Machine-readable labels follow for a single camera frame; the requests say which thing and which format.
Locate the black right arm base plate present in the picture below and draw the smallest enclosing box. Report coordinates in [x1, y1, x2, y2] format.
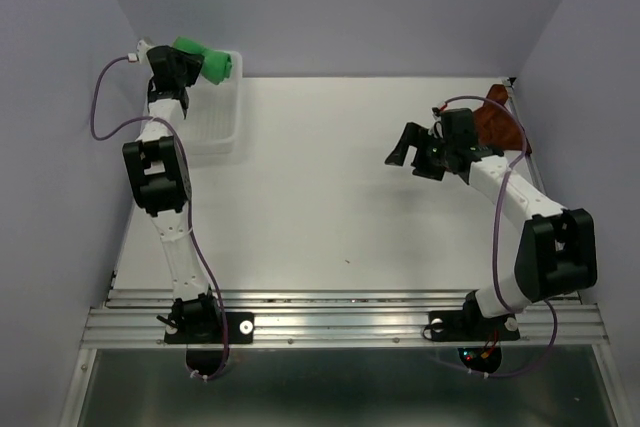
[422, 307, 520, 344]

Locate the brown microfiber towel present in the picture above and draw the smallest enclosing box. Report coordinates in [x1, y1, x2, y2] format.
[473, 101, 522, 151]

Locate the white perforated plastic basket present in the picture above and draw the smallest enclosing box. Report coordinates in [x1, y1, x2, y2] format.
[142, 50, 245, 157]

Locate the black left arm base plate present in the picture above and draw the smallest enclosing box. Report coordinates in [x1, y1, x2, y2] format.
[156, 296, 255, 345]

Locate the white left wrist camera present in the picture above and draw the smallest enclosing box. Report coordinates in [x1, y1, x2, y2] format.
[127, 38, 155, 65]

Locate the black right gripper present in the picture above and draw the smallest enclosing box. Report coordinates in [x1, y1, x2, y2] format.
[383, 121, 454, 180]

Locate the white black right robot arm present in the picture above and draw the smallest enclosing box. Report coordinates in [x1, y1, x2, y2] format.
[385, 108, 598, 337]

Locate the green microfiber towel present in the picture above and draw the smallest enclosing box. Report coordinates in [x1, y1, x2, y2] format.
[173, 37, 233, 85]

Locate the aluminium mounting rail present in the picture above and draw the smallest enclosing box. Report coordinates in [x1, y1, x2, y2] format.
[81, 289, 609, 349]

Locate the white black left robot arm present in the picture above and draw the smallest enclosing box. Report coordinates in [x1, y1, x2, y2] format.
[122, 46, 223, 341]

